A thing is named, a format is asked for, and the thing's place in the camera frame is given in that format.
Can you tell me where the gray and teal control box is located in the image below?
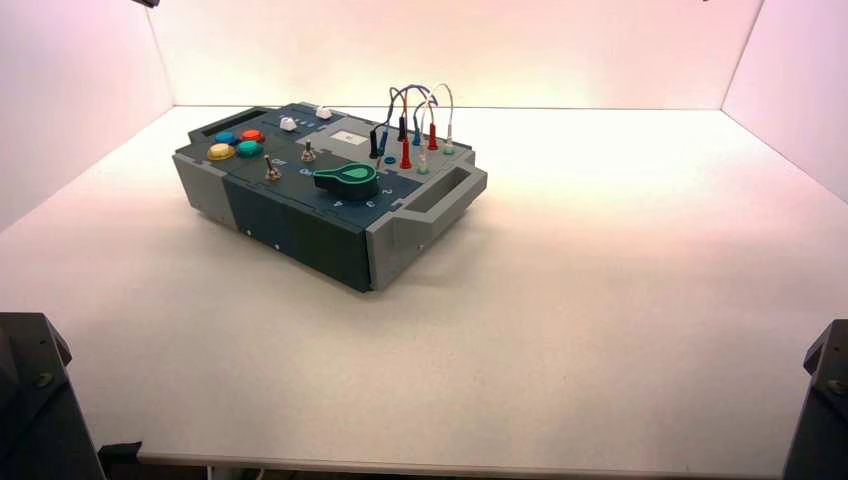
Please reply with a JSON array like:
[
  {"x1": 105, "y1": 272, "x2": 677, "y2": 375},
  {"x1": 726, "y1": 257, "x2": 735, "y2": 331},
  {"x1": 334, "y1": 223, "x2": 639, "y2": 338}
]
[{"x1": 172, "y1": 101, "x2": 490, "y2": 293}]

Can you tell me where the green rotary knob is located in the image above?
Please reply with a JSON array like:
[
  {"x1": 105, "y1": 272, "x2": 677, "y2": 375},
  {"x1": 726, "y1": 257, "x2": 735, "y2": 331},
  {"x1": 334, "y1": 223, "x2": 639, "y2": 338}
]
[{"x1": 312, "y1": 162, "x2": 380, "y2": 202}]

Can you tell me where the black table clamp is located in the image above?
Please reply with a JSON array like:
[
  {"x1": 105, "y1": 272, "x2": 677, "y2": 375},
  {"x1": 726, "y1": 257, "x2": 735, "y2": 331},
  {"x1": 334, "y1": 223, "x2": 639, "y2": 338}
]
[{"x1": 99, "y1": 441, "x2": 144, "y2": 473}]

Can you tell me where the black jumper cable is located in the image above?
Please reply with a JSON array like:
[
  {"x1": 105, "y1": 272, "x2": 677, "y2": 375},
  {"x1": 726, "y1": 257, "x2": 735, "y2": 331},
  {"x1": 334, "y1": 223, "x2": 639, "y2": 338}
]
[{"x1": 368, "y1": 105, "x2": 409, "y2": 161}]

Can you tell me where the blue jumper cable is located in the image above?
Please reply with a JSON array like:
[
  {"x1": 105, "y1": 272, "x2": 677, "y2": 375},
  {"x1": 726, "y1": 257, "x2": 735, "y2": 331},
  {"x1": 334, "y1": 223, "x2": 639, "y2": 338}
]
[{"x1": 377, "y1": 84, "x2": 440, "y2": 158}]

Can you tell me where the red jumper cable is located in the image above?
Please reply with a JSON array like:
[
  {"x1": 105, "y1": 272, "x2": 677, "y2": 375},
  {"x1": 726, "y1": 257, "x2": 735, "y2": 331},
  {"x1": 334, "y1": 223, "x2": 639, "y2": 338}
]
[{"x1": 399, "y1": 89, "x2": 440, "y2": 171}]

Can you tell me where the white jumper cable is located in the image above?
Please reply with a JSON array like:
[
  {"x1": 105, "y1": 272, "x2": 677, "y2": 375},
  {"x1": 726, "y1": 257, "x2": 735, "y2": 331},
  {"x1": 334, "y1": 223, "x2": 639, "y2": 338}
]
[{"x1": 416, "y1": 82, "x2": 457, "y2": 176}]

